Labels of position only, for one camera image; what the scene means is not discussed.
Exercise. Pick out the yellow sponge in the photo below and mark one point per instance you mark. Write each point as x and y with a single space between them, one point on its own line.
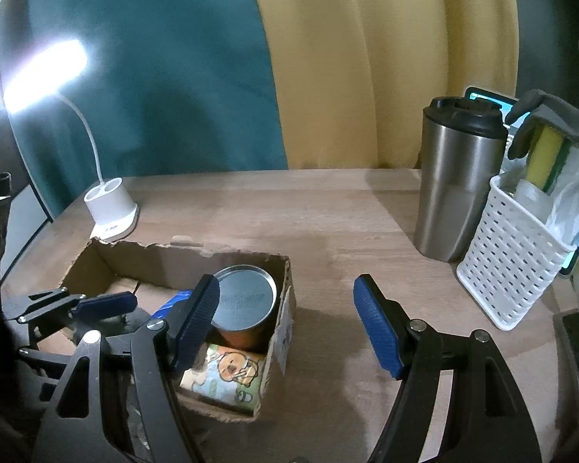
545 154

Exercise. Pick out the red tin can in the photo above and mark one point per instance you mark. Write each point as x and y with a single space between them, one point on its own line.
243 299

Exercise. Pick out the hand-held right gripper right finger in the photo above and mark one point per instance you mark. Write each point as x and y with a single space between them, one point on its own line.
379 329

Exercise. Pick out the dark grey glove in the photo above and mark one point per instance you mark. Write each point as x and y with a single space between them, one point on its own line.
559 115

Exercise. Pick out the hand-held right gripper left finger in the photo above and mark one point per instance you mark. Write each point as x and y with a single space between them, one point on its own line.
198 319

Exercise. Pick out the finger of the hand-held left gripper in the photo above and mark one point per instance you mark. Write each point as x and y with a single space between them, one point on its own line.
46 353
107 305

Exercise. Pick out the blue tissue packet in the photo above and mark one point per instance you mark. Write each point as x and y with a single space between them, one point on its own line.
176 301

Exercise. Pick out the white desk lamp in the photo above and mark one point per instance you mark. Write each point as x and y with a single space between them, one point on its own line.
108 207

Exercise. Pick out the cartoon print tissue packet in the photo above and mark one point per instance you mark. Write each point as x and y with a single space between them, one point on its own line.
231 371

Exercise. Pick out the white perforated basket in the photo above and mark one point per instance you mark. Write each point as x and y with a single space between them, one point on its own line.
506 260

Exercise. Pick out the teal curtain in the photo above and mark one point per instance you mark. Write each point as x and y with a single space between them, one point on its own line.
173 82

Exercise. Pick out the cardboard box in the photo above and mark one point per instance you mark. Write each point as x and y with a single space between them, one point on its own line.
280 318

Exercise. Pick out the yellow curtain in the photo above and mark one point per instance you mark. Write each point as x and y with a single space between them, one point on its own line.
366 58

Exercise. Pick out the steel tumbler with black lid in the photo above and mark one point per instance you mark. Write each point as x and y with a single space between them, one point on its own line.
453 193

